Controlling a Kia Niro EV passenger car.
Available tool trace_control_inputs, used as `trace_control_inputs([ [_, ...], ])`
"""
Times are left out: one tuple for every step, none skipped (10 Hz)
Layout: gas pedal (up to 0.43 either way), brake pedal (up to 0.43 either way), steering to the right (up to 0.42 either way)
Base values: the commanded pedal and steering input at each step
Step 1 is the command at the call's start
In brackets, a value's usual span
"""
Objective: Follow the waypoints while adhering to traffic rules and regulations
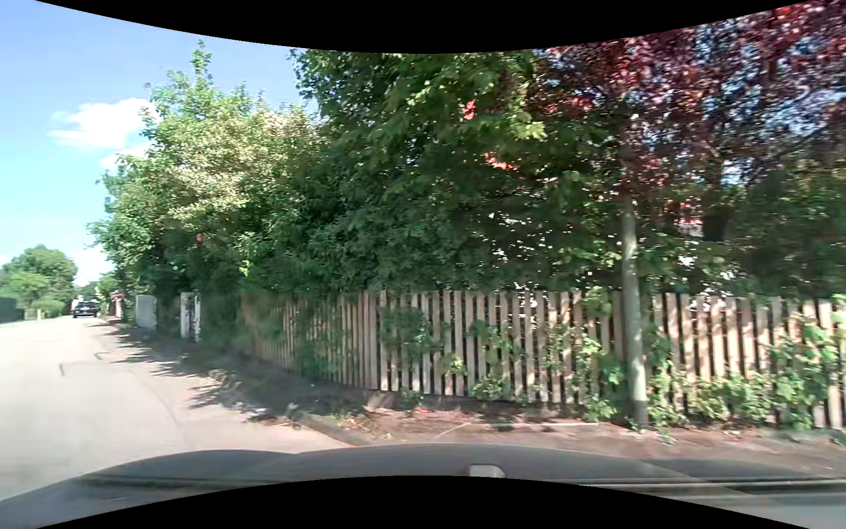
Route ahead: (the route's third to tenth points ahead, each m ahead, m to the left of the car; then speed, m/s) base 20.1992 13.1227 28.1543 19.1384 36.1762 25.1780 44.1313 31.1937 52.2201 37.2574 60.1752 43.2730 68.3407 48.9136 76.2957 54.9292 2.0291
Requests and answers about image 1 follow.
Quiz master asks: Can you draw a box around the row of green trees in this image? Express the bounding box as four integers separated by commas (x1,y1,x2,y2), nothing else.
89,40,846,346

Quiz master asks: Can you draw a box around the wooden picket fence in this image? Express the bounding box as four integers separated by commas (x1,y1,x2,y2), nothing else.
235,289,846,431

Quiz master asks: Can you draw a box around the dirt verge strip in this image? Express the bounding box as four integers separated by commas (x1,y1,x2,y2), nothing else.
103,317,846,471

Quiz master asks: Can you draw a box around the car's own bonnet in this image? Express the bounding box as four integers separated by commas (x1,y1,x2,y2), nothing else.
0,443,846,529

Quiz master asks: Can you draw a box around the red-leaved tree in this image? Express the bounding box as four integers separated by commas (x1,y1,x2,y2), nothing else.
526,0,846,243

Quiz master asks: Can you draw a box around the round green tree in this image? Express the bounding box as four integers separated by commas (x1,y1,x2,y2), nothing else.
0,244,79,310

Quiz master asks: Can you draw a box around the grey asphalt road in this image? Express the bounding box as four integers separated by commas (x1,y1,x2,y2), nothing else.
0,315,846,529

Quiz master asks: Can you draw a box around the grey lamp post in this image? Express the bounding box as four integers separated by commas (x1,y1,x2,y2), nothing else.
617,110,650,429

